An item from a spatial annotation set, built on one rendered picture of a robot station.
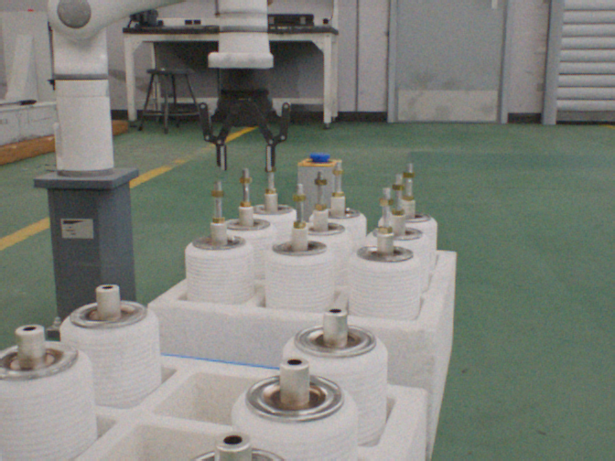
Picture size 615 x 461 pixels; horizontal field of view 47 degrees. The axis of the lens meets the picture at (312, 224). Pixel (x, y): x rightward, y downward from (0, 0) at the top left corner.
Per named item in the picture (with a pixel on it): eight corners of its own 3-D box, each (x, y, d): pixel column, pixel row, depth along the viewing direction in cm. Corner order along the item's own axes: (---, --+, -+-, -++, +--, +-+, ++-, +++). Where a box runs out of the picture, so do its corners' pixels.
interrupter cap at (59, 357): (-37, 378, 58) (-38, 369, 58) (25, 344, 65) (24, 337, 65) (41, 390, 56) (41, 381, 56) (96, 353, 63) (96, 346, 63)
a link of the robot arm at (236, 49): (207, 69, 99) (206, 22, 97) (217, 68, 110) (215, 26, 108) (273, 69, 99) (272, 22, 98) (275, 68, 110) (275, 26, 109)
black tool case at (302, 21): (261, 29, 575) (261, 16, 573) (313, 29, 576) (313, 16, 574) (259, 27, 542) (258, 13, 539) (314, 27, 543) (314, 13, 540)
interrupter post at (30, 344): (11, 369, 60) (7, 332, 59) (30, 358, 62) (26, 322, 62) (35, 372, 59) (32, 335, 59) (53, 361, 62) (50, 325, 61)
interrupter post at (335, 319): (318, 348, 64) (318, 314, 64) (326, 338, 67) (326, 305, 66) (344, 351, 64) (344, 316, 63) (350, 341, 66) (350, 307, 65)
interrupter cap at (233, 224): (222, 233, 107) (222, 229, 107) (221, 222, 115) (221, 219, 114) (272, 231, 108) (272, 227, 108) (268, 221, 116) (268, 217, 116)
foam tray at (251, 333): (153, 423, 101) (146, 304, 97) (247, 327, 137) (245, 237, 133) (430, 463, 91) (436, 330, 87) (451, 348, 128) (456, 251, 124)
